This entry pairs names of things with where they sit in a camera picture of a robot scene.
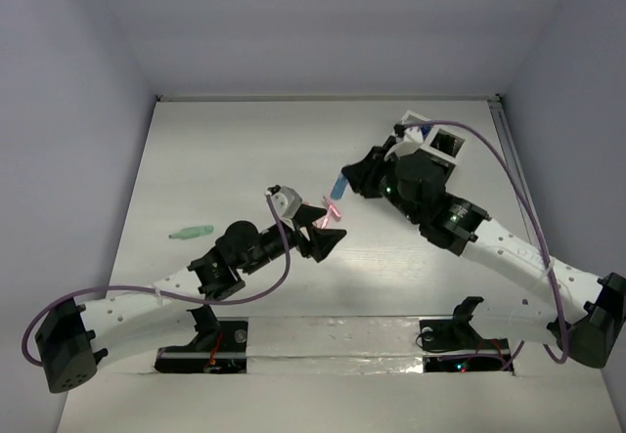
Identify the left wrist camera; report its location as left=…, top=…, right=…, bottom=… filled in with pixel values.
left=266, top=185, right=303, bottom=220

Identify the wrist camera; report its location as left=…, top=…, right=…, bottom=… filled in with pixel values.
left=266, top=185, right=303, bottom=220
left=384, top=123, right=425, bottom=161

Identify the green translucent highlighter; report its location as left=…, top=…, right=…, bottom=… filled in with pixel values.
left=168, top=225, right=214, bottom=240

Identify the black slotted organizer box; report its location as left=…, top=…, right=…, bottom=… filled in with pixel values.
left=391, top=148, right=456, bottom=199

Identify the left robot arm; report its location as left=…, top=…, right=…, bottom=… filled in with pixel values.
left=24, top=196, right=347, bottom=394

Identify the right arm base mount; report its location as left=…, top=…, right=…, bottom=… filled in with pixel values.
left=415, top=296, right=514, bottom=374

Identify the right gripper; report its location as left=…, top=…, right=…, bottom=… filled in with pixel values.
left=343, top=145, right=422, bottom=225

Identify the pink translucent highlighter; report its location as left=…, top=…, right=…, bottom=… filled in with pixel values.
left=315, top=204, right=342, bottom=229

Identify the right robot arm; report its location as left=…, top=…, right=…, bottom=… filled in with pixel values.
left=341, top=147, right=625, bottom=368

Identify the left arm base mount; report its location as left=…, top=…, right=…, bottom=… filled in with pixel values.
left=154, top=307, right=248, bottom=374

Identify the white organizer box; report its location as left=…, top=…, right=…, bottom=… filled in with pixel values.
left=401, top=110, right=466, bottom=166

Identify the blue translucent highlighter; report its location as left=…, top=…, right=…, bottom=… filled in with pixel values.
left=330, top=173, right=349, bottom=200

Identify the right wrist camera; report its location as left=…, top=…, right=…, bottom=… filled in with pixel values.
left=384, top=123, right=425, bottom=161

